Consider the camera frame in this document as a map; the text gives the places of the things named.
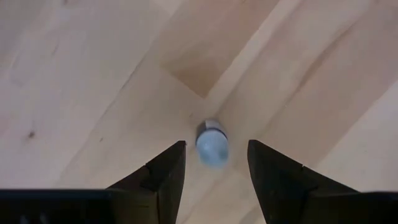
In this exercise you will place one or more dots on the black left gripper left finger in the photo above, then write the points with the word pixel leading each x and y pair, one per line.
pixel 168 180

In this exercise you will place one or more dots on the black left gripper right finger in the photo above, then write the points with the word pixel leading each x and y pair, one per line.
pixel 273 186

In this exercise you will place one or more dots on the small white-capped dropper bottle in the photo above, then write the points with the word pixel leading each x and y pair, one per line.
pixel 212 149

